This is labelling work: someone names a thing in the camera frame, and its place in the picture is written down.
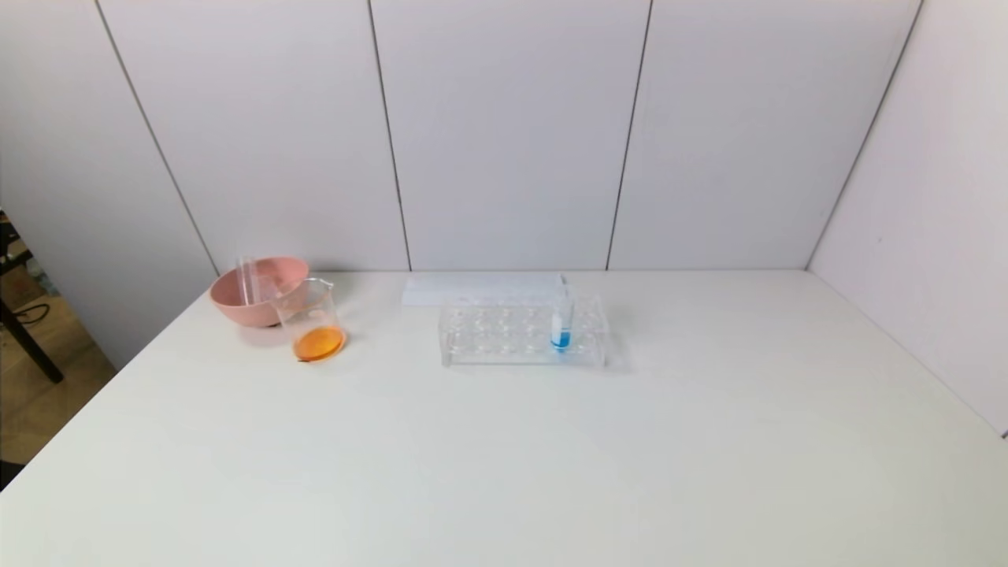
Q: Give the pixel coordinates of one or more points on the flat white slab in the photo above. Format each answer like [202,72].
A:
[441,288]

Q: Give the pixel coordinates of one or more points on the test tube with blue pigment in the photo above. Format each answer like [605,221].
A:
[561,341]

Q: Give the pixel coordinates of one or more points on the clear acrylic test tube rack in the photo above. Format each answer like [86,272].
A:
[504,335]

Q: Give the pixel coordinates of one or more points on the test tube with red pigment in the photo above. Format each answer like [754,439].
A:
[267,290]

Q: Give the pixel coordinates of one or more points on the clear glass beaker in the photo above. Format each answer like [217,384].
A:
[319,344]

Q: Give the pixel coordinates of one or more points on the test tube with yellow pigment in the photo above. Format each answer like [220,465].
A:
[249,279]

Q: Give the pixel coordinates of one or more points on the pink plastic bowl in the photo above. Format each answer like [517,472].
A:
[236,311]

